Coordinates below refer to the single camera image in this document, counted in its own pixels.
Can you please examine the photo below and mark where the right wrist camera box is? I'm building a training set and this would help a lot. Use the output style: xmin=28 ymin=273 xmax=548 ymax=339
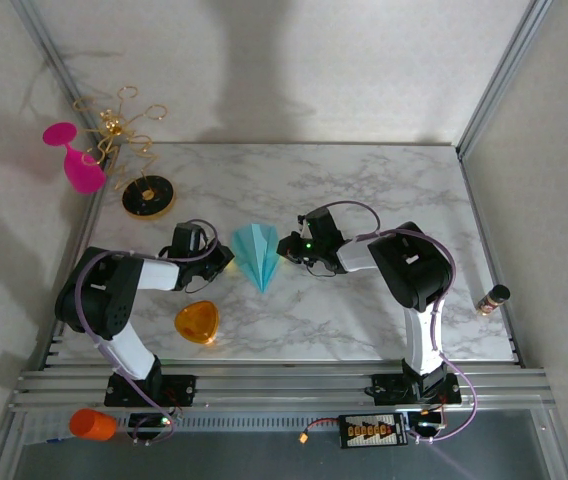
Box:
xmin=297 ymin=208 xmax=344 ymax=246

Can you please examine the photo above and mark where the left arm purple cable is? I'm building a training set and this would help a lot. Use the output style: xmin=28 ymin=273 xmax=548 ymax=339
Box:
xmin=73 ymin=218 xmax=220 ymax=447

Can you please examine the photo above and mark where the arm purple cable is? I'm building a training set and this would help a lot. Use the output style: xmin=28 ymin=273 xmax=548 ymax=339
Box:
xmin=73 ymin=218 xmax=220 ymax=447
xmin=303 ymin=200 xmax=480 ymax=445

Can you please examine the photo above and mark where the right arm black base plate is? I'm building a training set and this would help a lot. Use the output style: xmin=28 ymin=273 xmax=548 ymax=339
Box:
xmin=371 ymin=372 xmax=464 ymax=406

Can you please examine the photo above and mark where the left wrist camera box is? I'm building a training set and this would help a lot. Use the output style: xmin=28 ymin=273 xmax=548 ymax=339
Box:
xmin=170 ymin=223 xmax=209 ymax=260

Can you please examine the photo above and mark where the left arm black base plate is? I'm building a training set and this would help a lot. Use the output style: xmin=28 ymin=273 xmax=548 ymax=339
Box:
xmin=103 ymin=373 xmax=198 ymax=407

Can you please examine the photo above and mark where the gold wire glass rack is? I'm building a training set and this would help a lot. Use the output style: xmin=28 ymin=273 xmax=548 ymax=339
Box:
xmin=72 ymin=85 xmax=177 ymax=221

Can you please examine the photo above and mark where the grey slotted cable duct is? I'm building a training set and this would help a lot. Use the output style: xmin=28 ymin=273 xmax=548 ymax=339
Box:
xmin=113 ymin=412 xmax=345 ymax=434

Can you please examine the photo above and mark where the pink plastic wine glass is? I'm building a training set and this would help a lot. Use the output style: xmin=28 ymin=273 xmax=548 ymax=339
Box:
xmin=42 ymin=121 xmax=107 ymax=195

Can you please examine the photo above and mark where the small brown bottle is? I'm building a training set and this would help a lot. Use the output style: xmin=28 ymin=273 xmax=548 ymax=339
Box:
xmin=474 ymin=283 xmax=511 ymax=316

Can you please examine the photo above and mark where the aluminium frame post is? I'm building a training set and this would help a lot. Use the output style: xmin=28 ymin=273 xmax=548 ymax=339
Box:
xmin=11 ymin=0 xmax=111 ymax=154
xmin=455 ymin=0 xmax=551 ymax=160

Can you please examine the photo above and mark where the light blue paper sheet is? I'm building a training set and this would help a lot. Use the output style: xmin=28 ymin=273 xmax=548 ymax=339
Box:
xmin=230 ymin=223 xmax=282 ymax=295

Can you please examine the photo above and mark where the orange plastic cup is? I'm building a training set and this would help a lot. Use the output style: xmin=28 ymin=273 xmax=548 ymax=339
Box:
xmin=68 ymin=408 xmax=118 ymax=443

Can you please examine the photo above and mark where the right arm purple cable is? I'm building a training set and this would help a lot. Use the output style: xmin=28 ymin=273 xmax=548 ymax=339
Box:
xmin=303 ymin=200 xmax=480 ymax=445

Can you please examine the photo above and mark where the aluminium rail frame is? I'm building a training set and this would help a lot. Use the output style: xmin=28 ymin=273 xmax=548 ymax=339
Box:
xmin=11 ymin=367 xmax=554 ymax=414

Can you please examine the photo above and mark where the yellow connector red wire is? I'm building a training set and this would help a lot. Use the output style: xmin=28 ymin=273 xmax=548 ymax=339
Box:
xmin=297 ymin=417 xmax=341 ymax=445

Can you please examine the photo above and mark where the orange triangular bowl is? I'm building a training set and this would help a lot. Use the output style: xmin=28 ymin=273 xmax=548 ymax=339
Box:
xmin=173 ymin=298 xmax=221 ymax=346

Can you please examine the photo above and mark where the black controller box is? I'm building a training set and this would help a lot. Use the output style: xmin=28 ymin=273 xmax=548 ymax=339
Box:
xmin=407 ymin=409 xmax=445 ymax=435
xmin=128 ymin=412 xmax=175 ymax=436

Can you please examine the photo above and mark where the black charger board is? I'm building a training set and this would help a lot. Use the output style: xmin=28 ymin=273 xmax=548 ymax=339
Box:
xmin=338 ymin=412 xmax=410 ymax=449

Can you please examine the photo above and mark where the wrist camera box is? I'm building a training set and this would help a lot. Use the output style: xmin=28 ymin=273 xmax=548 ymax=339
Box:
xmin=297 ymin=208 xmax=344 ymax=246
xmin=170 ymin=223 xmax=209 ymax=260

